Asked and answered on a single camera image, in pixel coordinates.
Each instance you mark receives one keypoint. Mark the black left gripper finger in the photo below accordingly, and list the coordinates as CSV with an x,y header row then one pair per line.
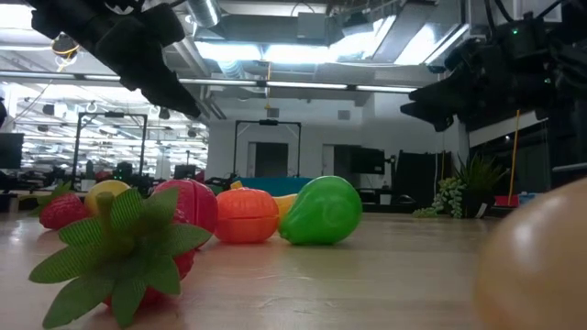
x,y
172,87

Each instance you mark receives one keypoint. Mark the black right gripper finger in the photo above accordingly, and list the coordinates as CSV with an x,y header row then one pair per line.
x,y
435,113
440,89

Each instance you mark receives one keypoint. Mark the yellow plastic toy lemon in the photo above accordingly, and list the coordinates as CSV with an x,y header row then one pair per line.
x,y
107,188

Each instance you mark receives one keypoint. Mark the green plastic toy pear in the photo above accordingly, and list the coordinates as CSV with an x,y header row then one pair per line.
x,y
321,211

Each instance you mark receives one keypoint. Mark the yellow toy banana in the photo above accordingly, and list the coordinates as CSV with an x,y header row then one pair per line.
x,y
285,204

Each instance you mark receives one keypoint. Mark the red toy strawberry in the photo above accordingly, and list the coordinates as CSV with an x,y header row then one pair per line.
x,y
128,238
62,212

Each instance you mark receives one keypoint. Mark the black panel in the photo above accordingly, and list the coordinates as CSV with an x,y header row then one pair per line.
x,y
422,179

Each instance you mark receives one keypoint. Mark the potted succulent plant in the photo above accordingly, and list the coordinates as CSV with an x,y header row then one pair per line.
x,y
477,183

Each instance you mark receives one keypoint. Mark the dark monitor screen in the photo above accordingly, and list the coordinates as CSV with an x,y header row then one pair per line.
x,y
367,160

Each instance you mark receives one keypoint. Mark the red box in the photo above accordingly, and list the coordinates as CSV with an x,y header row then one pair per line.
x,y
504,201

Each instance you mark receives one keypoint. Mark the red plastic fruit green cap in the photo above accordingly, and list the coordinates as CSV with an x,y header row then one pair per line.
x,y
197,206

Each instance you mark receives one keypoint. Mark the ceiling strip light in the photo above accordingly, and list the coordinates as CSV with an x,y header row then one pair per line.
x,y
302,85

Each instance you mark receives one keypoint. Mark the blue plastic container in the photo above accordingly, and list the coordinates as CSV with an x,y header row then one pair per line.
x,y
275,185

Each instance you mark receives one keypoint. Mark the orange plastic toy tangerine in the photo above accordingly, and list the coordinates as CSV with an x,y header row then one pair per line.
x,y
245,215

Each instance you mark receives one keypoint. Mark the black monitor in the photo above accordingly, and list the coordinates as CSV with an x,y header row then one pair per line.
x,y
11,151

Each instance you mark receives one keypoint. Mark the tan toy bread bun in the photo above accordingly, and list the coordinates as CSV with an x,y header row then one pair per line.
x,y
536,266

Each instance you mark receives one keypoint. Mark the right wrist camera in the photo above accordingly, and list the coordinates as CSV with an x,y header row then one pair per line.
x,y
523,34

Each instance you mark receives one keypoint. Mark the black frame stand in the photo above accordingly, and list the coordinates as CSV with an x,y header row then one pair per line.
x,y
110,114
268,122

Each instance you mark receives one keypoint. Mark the silver air duct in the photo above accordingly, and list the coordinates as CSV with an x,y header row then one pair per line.
x,y
204,11

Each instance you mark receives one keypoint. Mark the black aluminium table frame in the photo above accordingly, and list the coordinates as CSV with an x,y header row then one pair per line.
x,y
580,146

